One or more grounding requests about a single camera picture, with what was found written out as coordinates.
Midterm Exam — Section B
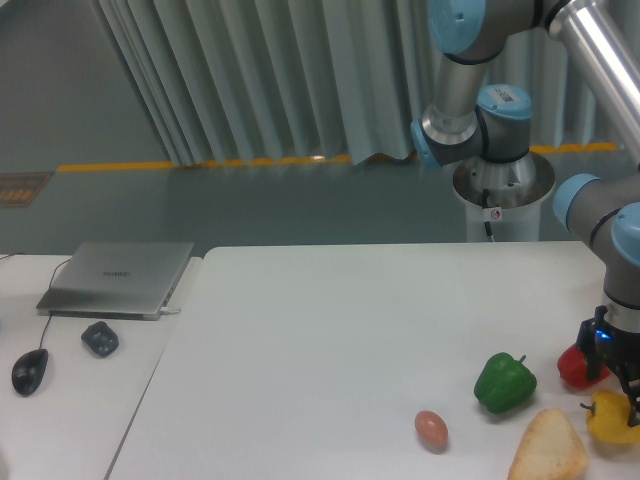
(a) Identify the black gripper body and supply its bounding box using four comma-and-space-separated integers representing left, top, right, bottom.
577, 305, 639, 395

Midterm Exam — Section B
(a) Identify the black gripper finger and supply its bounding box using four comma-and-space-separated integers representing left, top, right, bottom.
622, 379, 640, 427

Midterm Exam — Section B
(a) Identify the yellow bell pepper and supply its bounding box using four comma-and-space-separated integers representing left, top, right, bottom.
580, 390, 639, 445

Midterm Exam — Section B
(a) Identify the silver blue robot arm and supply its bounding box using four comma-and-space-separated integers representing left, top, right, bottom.
411, 1, 639, 426

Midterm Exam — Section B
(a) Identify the red bell pepper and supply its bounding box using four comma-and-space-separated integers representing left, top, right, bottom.
556, 345, 611, 390

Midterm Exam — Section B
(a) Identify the green bell pepper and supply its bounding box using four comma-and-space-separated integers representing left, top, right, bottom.
473, 352, 537, 414

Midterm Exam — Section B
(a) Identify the bread slice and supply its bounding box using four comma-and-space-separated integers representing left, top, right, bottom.
507, 408, 589, 479

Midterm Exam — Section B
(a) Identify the brown egg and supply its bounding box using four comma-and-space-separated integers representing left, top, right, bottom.
414, 410, 448, 448

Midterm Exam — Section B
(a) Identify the pale green curtain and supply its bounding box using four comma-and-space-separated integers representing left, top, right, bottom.
85, 0, 624, 168

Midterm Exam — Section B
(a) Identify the dark grey small gadget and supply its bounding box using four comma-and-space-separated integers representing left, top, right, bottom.
81, 321, 119, 358

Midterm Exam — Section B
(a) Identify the silver closed laptop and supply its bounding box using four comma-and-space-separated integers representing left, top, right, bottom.
37, 242, 194, 320

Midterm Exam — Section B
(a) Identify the black computer mouse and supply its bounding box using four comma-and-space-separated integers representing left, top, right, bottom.
11, 348, 49, 397

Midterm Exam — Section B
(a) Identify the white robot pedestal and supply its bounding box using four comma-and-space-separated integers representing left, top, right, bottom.
453, 153, 555, 242

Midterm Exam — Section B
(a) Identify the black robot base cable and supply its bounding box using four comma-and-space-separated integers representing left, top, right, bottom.
480, 188, 498, 243

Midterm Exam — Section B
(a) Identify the mouse cable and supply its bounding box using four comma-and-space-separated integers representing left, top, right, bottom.
0, 253, 74, 352

